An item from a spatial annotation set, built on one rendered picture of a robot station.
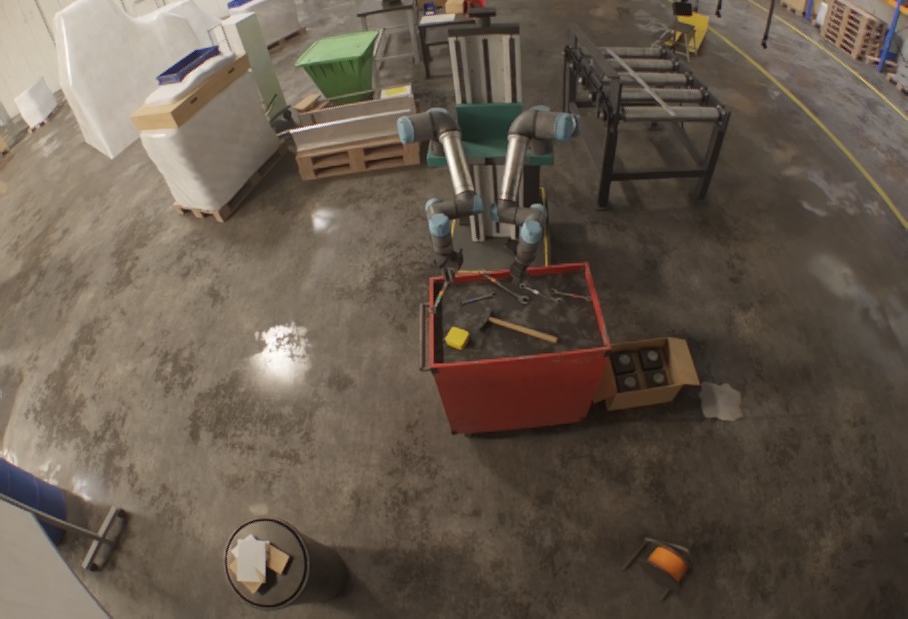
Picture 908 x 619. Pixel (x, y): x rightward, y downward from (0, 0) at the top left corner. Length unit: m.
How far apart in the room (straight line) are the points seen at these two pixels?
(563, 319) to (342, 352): 1.66
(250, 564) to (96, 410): 2.45
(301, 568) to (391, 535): 0.71
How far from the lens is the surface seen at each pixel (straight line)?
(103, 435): 3.99
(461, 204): 1.70
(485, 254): 2.94
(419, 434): 2.69
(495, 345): 1.84
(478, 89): 2.40
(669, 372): 2.82
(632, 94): 3.63
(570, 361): 1.85
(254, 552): 2.09
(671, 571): 2.32
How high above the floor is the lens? 2.48
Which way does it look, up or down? 50 degrees down
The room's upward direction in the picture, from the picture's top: 10 degrees counter-clockwise
